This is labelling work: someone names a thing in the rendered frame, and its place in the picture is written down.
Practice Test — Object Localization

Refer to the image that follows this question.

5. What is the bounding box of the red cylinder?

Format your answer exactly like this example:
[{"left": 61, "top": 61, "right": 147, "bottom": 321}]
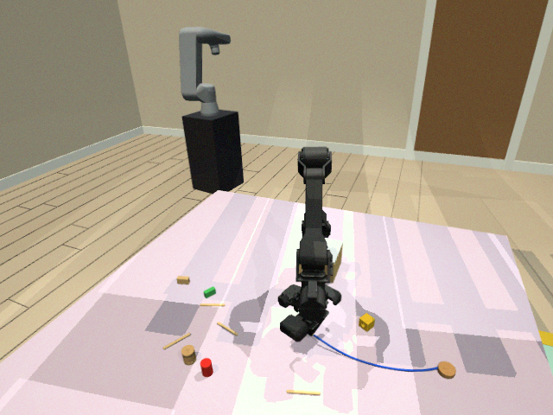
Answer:
[{"left": 200, "top": 358, "right": 213, "bottom": 377}]

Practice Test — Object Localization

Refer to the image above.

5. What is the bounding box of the small green block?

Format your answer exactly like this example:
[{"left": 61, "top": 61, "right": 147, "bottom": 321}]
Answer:
[{"left": 203, "top": 287, "right": 216, "bottom": 297}]

